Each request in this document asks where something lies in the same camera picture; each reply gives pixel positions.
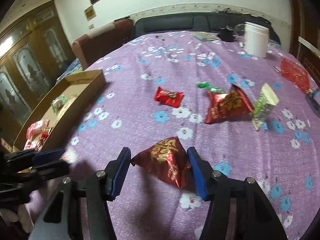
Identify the red gold triangular snack bag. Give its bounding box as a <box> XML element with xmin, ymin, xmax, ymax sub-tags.
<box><xmin>131</xmin><ymin>137</ymin><xmax>191</xmax><ymax>188</ymax></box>

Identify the small red candy packet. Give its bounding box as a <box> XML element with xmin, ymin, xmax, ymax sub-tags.
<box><xmin>154</xmin><ymin>87</ymin><xmax>184</xmax><ymax>108</ymax></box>

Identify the green candy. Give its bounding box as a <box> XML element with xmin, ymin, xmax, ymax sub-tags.
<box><xmin>196</xmin><ymin>81</ymin><xmax>226</xmax><ymax>94</ymax></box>

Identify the green white snack packet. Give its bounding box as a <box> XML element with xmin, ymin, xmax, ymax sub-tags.
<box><xmin>252</xmin><ymin>83</ymin><xmax>279</xmax><ymax>131</ymax></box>

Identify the pink long snack packet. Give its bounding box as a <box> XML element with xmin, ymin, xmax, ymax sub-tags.
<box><xmin>26</xmin><ymin>119</ymin><xmax>50</xmax><ymax>139</ymax></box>

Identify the clear green nut packet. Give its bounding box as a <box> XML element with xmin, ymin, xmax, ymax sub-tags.
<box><xmin>51</xmin><ymin>94</ymin><xmax>68</xmax><ymax>114</ymax></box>

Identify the cardboard tray box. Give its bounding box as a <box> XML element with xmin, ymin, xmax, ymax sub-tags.
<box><xmin>14</xmin><ymin>70</ymin><xmax>106</xmax><ymax>151</ymax></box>

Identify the purple floral tablecloth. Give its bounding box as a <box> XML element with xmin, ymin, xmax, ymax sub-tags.
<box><xmin>63</xmin><ymin>31</ymin><xmax>319</xmax><ymax>239</ymax></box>

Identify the blue green blanket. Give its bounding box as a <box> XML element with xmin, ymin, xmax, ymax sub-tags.
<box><xmin>56</xmin><ymin>58</ymin><xmax>83</xmax><ymax>83</ymax></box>

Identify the dark wooden cabinet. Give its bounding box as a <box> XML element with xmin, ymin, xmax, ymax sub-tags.
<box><xmin>1</xmin><ymin>1</ymin><xmax>75</xmax><ymax>145</ymax></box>

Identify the brown armchair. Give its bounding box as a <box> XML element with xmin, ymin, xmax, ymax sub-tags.
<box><xmin>72</xmin><ymin>17</ymin><xmax>134</xmax><ymax>70</ymax></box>

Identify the black stand base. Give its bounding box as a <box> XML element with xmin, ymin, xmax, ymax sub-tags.
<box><xmin>305</xmin><ymin>87</ymin><xmax>320</xmax><ymax>118</ymax></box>

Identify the red foil gift bag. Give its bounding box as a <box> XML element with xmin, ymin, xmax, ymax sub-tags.
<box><xmin>280</xmin><ymin>57</ymin><xmax>310</xmax><ymax>94</ymax></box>

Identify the booklet on table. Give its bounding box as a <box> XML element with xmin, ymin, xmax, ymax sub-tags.
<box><xmin>193</xmin><ymin>32</ymin><xmax>219</xmax><ymax>41</ymax></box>

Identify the small black object on table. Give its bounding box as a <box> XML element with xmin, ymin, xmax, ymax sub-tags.
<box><xmin>217</xmin><ymin>25</ymin><xmax>234</xmax><ymax>42</ymax></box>

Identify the white plastic jar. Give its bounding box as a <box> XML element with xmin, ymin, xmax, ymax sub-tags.
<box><xmin>244</xmin><ymin>22</ymin><xmax>270</xmax><ymax>58</ymax></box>

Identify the black leather sofa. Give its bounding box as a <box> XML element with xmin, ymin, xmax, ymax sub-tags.
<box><xmin>133</xmin><ymin>12</ymin><xmax>281</xmax><ymax>44</ymax></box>

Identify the yellow wall plaque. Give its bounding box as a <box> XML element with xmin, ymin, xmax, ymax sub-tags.
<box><xmin>84</xmin><ymin>5</ymin><xmax>97</xmax><ymax>21</ymax></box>

